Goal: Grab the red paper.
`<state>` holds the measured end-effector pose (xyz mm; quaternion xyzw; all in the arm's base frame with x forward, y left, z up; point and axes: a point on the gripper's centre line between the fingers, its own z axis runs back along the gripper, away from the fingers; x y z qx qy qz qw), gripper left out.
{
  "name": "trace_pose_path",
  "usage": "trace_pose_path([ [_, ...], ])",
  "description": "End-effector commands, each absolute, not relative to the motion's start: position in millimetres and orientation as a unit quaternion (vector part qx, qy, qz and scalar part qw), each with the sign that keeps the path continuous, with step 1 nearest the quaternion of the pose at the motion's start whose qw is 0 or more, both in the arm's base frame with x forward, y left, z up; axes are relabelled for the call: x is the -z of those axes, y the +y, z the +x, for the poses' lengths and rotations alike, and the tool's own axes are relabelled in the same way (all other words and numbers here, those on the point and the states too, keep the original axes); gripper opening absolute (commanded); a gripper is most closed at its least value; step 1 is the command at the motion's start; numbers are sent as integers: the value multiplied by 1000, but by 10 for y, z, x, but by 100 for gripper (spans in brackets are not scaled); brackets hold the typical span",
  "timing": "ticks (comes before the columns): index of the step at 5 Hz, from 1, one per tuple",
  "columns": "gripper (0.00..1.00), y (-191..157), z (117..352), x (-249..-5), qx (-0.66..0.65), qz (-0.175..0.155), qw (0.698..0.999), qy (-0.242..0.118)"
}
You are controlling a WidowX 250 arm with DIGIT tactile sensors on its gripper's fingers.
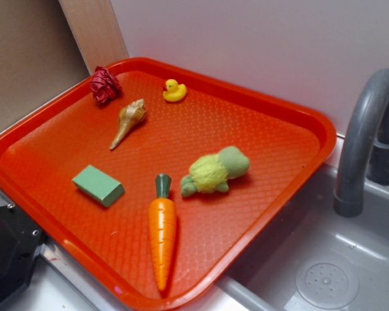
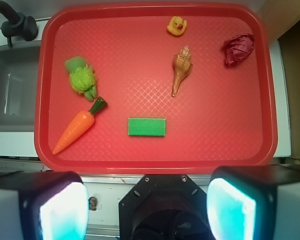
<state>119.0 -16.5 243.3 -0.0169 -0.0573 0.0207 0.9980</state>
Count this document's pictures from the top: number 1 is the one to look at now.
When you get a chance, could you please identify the grey plastic sink basin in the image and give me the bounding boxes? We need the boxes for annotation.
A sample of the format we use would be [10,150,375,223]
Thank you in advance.
[218,165,389,310]

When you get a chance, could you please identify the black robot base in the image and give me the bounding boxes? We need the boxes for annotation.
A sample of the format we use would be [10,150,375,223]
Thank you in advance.
[0,205,44,308]

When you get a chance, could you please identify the crumpled red paper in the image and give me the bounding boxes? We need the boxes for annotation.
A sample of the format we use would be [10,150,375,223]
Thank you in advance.
[89,66,122,105]

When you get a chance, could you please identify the green plush turtle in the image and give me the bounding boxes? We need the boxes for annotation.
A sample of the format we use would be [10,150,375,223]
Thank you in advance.
[180,146,250,198]

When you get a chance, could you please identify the tan conch seashell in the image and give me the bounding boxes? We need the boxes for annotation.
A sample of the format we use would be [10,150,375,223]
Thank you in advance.
[110,98,147,150]

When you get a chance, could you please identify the orange toy carrot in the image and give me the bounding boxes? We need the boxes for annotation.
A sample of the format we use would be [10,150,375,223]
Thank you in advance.
[148,173,178,292]

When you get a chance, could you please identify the grey toy faucet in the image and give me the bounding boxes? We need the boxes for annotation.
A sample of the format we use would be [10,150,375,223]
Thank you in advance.
[334,68,389,217]

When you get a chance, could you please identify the green rectangular block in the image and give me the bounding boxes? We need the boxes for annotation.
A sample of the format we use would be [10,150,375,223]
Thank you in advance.
[72,165,125,208]

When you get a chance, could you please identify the yellow rubber duck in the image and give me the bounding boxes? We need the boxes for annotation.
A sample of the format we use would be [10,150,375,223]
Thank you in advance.
[163,79,187,102]

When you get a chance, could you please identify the light wooden board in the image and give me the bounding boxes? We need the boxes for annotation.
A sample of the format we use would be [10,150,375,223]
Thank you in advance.
[59,0,129,74]

